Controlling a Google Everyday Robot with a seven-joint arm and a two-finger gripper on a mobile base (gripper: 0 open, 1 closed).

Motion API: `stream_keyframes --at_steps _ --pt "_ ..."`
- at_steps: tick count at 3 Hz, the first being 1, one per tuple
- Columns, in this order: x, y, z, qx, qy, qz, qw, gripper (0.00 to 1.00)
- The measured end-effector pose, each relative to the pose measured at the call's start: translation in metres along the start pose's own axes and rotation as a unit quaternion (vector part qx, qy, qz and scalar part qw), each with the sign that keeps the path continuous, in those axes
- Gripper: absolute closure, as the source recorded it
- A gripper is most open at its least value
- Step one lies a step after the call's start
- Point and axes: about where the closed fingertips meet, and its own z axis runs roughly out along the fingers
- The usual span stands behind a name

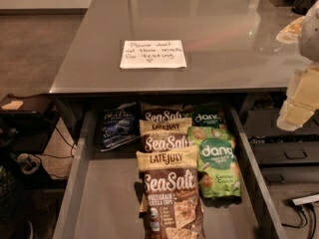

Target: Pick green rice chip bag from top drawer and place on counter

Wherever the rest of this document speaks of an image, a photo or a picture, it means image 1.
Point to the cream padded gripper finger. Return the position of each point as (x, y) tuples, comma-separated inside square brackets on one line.
[(303, 88), (292, 117)]

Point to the light green Dang chip bag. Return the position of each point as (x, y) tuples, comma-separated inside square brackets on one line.
[(218, 169)]

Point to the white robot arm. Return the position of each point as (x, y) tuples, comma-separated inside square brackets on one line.
[(304, 31)]

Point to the dark green Dang chip bag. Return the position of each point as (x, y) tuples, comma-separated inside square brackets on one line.
[(209, 116)]

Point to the middle brown SeaSalt chip bag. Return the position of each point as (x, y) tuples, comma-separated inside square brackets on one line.
[(165, 135)]

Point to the brown seasalt chip bag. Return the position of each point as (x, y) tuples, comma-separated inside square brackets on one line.
[(171, 194), (159, 113), (165, 135)]

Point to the rear brown SeaSalt chip bag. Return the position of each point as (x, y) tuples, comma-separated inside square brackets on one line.
[(159, 113)]

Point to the front brown SeaSalt chip bag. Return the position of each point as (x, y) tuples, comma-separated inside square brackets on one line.
[(171, 194)]

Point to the dark blue chip bag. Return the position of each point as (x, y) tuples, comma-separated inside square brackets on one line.
[(120, 126)]

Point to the open grey top drawer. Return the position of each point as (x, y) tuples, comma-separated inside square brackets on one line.
[(102, 197)]

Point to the silver power strip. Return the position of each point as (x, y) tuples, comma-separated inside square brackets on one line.
[(306, 199)]

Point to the white handwritten paper note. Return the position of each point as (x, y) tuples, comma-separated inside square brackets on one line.
[(153, 54)]

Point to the black side shelf unit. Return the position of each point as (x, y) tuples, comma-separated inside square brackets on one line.
[(24, 134)]

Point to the tan sticky note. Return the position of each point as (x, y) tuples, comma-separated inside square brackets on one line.
[(13, 106)]

